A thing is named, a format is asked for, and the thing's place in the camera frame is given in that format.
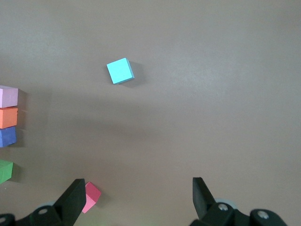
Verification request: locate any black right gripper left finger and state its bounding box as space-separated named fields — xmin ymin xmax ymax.
xmin=0 ymin=178 xmax=86 ymax=226

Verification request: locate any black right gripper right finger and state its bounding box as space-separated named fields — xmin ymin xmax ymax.
xmin=189 ymin=177 xmax=289 ymax=226

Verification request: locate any green foam cube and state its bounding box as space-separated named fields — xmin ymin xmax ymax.
xmin=0 ymin=159 xmax=14 ymax=185

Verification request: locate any purple foam cube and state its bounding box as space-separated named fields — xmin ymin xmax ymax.
xmin=0 ymin=127 xmax=17 ymax=148

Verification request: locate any orange foam cube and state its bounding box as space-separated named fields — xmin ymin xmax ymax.
xmin=0 ymin=107 xmax=19 ymax=129

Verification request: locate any pink foam cube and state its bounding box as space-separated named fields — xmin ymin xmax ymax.
xmin=0 ymin=85 xmax=19 ymax=109

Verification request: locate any blue foam cube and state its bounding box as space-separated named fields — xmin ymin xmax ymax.
xmin=106 ymin=57 xmax=135 ymax=85

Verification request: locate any red foam cube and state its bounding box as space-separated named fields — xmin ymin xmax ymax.
xmin=81 ymin=181 xmax=102 ymax=214

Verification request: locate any brown table cover sheet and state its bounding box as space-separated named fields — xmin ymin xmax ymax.
xmin=0 ymin=0 xmax=301 ymax=226

